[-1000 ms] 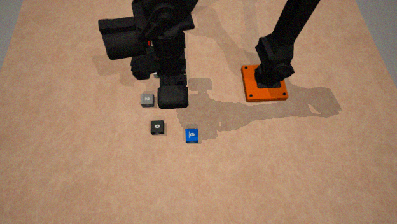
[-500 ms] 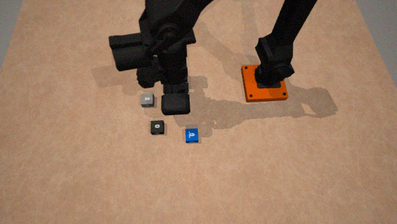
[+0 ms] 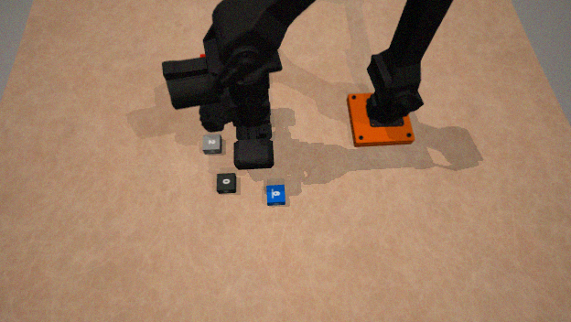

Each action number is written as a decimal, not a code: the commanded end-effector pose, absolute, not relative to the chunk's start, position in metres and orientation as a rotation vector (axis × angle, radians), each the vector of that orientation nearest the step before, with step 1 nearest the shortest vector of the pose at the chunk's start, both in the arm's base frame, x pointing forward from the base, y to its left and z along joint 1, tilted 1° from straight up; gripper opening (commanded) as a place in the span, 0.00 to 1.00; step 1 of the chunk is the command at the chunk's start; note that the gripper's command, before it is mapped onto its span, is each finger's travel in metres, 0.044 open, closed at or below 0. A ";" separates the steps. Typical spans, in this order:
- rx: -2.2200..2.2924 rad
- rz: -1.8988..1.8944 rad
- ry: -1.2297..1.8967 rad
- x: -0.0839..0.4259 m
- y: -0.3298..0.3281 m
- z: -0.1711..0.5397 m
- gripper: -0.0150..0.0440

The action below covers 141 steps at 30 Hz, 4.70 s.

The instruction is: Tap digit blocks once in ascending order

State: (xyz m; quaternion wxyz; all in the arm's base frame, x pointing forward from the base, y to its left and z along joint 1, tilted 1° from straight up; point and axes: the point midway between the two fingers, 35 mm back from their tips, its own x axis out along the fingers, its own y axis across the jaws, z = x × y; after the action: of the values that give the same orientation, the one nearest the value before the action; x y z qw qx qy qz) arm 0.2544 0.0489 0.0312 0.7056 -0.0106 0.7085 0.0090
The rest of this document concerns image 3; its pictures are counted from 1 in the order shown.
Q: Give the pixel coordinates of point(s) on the blue block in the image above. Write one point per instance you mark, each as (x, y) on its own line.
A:
(276, 195)

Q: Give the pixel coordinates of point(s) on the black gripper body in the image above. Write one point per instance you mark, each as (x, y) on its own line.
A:
(254, 153)

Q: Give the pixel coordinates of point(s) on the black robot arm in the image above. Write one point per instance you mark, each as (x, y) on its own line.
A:
(241, 48)

